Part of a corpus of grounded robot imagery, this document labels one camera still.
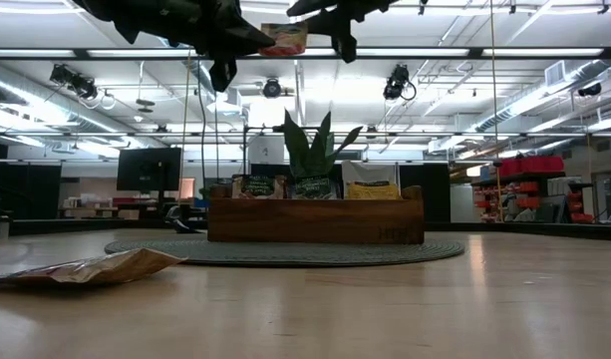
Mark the thin black frame bar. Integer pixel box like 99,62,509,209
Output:
0,130,611,139

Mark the black partition panel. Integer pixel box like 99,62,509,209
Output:
398,163,452,224
6,164,63,236

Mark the background work table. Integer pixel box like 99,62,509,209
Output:
60,193,161,220

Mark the grey round woven placemat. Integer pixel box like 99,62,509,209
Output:
104,237,465,267

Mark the thin hanging cord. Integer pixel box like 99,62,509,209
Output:
487,0,503,223

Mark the black mount bracket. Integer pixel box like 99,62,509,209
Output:
164,203,204,234

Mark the white cylinder container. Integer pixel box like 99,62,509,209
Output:
450,182,478,224

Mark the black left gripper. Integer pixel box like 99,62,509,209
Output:
135,0,277,94

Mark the hanging black cable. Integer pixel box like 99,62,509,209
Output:
194,54,209,183

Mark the snake plant in white pot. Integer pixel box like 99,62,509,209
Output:
283,109,365,193

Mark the wooden tea organiser box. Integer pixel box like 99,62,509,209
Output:
207,182,426,245

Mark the white cloth panel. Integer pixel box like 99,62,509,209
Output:
341,160,399,185

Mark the black ceiling camera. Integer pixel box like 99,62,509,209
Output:
49,63,118,112
383,63,418,102
577,82,603,99

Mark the black overhead frame beam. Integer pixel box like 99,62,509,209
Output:
0,46,611,61

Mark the black ceiling spotlight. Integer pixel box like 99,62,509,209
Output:
261,78,284,100

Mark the black monitor on stand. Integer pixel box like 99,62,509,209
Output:
116,147,183,215

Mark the shelf with red bins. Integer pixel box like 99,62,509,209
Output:
471,155,596,224

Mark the white square sign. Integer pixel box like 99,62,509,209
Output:
248,135,286,165

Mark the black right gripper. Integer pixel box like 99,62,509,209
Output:
286,0,401,64

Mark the dark blue tea packet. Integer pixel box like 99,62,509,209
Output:
289,177,340,200

